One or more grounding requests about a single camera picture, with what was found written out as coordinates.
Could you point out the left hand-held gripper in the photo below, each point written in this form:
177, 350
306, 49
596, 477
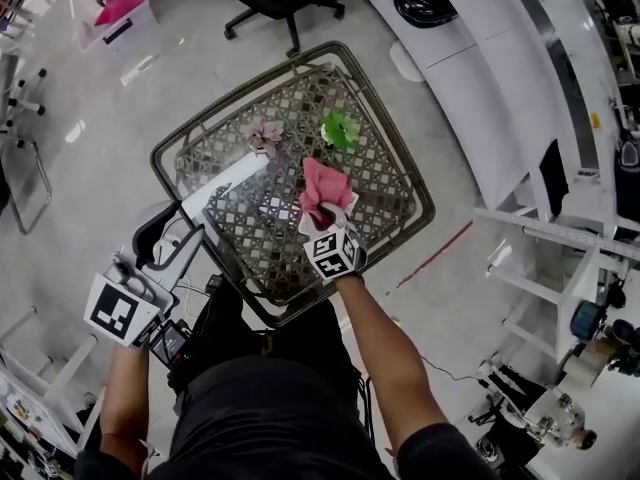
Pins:
117, 313

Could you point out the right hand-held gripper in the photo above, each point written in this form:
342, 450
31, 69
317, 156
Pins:
330, 258

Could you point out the pink cloth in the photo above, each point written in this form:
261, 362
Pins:
325, 183

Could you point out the person's right forearm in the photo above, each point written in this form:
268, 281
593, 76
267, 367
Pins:
385, 348

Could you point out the person's left forearm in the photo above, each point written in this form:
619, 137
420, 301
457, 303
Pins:
125, 393

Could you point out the woven rattan glass table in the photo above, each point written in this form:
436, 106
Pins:
240, 248

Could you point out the black screen device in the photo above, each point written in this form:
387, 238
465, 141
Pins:
170, 343

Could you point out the green potted plant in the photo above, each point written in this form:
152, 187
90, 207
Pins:
340, 128

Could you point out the pink-leaved potted plant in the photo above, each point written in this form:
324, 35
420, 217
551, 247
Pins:
265, 135

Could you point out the white floor disc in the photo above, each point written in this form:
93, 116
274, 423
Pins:
405, 63

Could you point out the white low shelf unit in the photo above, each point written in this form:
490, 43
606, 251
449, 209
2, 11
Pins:
45, 398

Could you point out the person's clothed body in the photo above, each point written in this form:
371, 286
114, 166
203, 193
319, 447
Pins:
270, 418

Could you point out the white swivel chair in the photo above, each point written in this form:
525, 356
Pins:
22, 103

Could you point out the white curved counter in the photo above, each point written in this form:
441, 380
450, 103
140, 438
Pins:
490, 93

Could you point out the translucent white storage box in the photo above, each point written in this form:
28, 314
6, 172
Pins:
125, 33

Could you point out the pink cushion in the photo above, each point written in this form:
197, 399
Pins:
117, 5

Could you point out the black metal-frame chair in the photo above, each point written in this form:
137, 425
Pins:
45, 188

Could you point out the white desk frame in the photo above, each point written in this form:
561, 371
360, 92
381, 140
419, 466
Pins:
550, 228

